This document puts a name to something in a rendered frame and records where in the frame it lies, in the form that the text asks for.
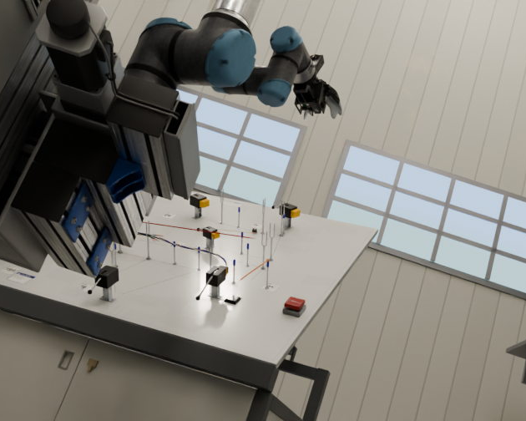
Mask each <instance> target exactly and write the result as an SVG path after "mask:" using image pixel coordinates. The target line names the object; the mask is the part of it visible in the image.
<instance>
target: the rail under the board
mask: <svg viewBox="0 0 526 421"><path fill-rule="evenodd" d="M0 310H3V311H5V312H11V313H13V314H16V315H19V316H22V317H26V318H30V319H33V320H35V321H38V322H43V323H46V324H49V325H52V326H55V327H60V328H62V329H65V330H68V331H71V332H76V333H78V334H82V335H84V336H87V337H92V338H95V339H98V340H100V341H104V342H108V343H111V344H114V345H117V346H120V347H125V348H127V349H130V350H134V351H136V352H139V353H144V354H147V355H150V356H152V357H156V358H160V359H163V360H166V361H169V362H172V363H177V364H179V365H182V366H185V367H188V368H193V369H195V370H199V371H201V372H204V373H209V374H212V375H215V376H218V377H221V378H225V379H229V380H231V381H234V382H237V383H242V384H244V385H247V386H251V387H253V388H259V389H263V390H265V391H268V392H271V393H272V391H273V388H274V386H275V383H276V379H277V376H278V373H279V369H278V368H277V369H276V366H275V365H272V364H269V363H264V362H261V361H258V360H255V359H252V358H247V357H244V356H241V355H238V354H234V353H229V352H227V351H224V350H220V349H218V348H214V347H209V346H206V345H203V344H200V343H197V342H192V341H189V340H186V339H183V338H180V337H175V336H172V335H169V334H166V333H162V332H157V331H155V330H152V329H148V328H146V327H141V326H137V325H134V324H132V323H128V322H123V321H120V320H117V319H114V318H111V317H106V316H103V315H100V314H97V313H94V312H89V311H85V310H83V309H80V308H76V307H71V306H69V305H65V304H62V303H60V302H55V301H51V300H48V299H45V298H42V297H37V296H34V295H31V294H28V293H25V292H20V291H17V290H14V289H11V288H8V287H3V286H0Z"/></svg>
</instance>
